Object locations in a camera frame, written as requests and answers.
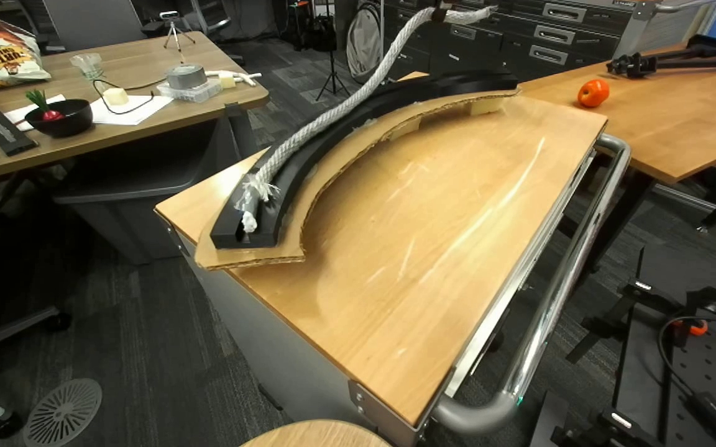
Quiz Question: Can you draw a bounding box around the black office chair base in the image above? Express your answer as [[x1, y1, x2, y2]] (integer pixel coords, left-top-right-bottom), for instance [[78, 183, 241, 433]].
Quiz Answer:
[[0, 270, 76, 442]]

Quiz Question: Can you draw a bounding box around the black bowl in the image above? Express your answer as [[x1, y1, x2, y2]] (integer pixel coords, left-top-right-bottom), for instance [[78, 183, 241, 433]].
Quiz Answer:
[[25, 96, 97, 139]]

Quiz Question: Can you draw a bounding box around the round perforated floor disc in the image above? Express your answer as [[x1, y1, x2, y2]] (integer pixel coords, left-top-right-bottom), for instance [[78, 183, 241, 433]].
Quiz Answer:
[[23, 376, 104, 447]]

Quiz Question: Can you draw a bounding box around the open chip bag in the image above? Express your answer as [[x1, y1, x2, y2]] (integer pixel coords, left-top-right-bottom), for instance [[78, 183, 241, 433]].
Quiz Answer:
[[0, 18, 54, 91]]

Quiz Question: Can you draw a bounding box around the silver metal cart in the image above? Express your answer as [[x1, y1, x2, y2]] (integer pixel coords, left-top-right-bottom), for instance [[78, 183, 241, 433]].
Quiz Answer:
[[155, 90, 635, 447]]

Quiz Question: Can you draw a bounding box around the small orange fruit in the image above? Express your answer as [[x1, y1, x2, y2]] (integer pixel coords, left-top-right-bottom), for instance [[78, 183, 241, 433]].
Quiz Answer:
[[575, 77, 615, 111]]

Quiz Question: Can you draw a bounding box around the orange clamp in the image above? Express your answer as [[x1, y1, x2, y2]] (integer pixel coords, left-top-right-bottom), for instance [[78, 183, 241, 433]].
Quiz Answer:
[[671, 316, 713, 343]]

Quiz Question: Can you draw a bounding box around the white braided rope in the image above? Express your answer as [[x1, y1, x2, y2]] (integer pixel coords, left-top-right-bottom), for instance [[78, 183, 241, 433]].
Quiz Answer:
[[236, 1, 501, 237]]

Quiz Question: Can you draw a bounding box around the black curved rail object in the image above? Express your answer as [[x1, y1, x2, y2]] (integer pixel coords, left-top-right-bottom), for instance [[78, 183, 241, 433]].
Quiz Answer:
[[209, 75, 519, 247]]

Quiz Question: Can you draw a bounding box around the small cream round object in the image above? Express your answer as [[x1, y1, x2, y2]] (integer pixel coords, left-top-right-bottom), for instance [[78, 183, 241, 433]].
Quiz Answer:
[[102, 85, 133, 109]]

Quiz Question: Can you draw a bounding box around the black tripod lying flat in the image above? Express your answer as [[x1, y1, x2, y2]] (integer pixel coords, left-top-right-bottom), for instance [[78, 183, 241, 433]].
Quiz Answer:
[[605, 42, 716, 81]]

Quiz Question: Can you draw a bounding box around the perforated metal breadboard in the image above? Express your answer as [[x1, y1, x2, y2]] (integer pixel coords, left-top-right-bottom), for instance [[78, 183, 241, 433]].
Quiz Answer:
[[529, 330, 716, 447]]

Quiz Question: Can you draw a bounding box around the crumpled clear plastic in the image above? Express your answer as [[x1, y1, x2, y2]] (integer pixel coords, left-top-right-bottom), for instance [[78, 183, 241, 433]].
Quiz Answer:
[[69, 51, 108, 81]]

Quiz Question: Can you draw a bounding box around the dark drawer cabinet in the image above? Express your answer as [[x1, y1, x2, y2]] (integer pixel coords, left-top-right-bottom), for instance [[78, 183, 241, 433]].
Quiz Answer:
[[381, 0, 655, 85]]

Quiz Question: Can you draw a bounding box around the wooden office desk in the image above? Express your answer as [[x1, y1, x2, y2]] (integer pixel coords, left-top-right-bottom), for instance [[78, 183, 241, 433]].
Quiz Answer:
[[516, 45, 716, 237]]

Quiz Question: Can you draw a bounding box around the white paper sheet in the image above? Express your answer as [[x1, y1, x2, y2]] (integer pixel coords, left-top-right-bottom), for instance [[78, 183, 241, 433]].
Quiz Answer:
[[87, 91, 180, 128]]

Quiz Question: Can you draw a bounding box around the small tabletop tripod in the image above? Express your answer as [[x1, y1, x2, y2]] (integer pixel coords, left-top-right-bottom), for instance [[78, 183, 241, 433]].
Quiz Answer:
[[158, 8, 200, 55]]

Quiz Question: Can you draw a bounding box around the round wooden stool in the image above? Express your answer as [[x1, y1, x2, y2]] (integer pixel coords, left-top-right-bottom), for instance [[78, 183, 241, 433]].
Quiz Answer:
[[238, 417, 396, 447]]

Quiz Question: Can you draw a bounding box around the round white fan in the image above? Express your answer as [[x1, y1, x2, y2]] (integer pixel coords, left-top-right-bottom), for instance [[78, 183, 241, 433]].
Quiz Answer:
[[344, 1, 385, 85]]

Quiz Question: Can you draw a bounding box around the light wooden board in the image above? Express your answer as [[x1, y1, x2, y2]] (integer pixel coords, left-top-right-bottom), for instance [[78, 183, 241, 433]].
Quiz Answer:
[[0, 30, 272, 268]]

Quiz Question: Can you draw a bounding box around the grey office chair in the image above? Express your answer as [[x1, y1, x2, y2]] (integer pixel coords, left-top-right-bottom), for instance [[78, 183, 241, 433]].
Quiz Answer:
[[38, 0, 146, 51]]

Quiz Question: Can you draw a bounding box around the black floor tripod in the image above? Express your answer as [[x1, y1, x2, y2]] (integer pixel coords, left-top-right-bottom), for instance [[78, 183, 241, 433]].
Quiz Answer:
[[317, 0, 357, 104]]

